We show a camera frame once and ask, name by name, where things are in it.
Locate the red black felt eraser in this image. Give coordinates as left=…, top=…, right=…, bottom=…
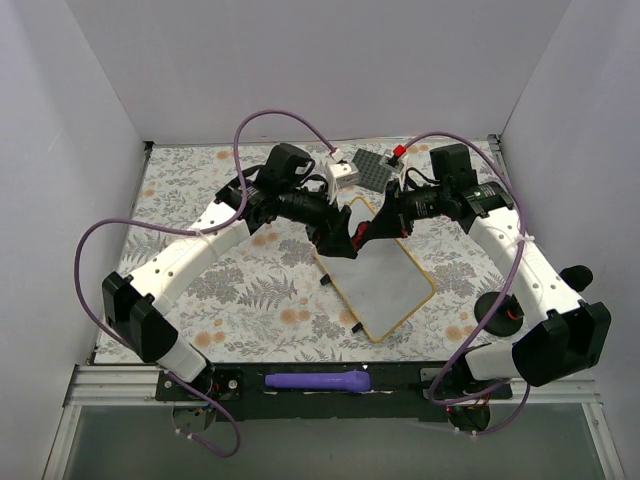
left=351, top=221, right=370, bottom=251

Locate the yellow framed small whiteboard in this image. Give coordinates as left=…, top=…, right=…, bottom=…
left=312, top=195, right=436, bottom=344

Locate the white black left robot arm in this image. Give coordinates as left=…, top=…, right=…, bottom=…
left=102, top=143, right=359, bottom=400

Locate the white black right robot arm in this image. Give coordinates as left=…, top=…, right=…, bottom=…
left=352, top=144, right=611, bottom=398

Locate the dark grey studded baseplate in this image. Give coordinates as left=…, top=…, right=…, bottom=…
left=353, top=149, right=391, bottom=194

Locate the floral patterned table mat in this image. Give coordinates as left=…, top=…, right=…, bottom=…
left=117, top=145, right=504, bottom=363

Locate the purple marker pen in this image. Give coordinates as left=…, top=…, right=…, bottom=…
left=264, top=370, right=371, bottom=393

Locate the black round stand base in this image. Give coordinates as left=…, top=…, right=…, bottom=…
left=474, top=291, right=524, bottom=338

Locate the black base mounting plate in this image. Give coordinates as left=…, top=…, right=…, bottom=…
left=155, top=363, right=515, bottom=424

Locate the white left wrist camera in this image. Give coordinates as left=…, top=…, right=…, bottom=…
left=324, top=149, right=360, bottom=195

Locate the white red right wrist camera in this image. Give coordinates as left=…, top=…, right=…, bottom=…
left=380, top=145, right=409, bottom=185

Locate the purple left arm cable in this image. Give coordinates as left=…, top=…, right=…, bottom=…
left=73, top=108, right=344, bottom=457

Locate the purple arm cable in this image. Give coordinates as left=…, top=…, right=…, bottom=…
left=73, top=108, right=344, bottom=457
left=402, top=131, right=532, bottom=435

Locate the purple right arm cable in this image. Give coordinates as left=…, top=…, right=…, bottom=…
left=402, top=131, right=532, bottom=435

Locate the aluminium frame rail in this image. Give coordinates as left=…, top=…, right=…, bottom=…
left=63, top=363, right=171, bottom=407

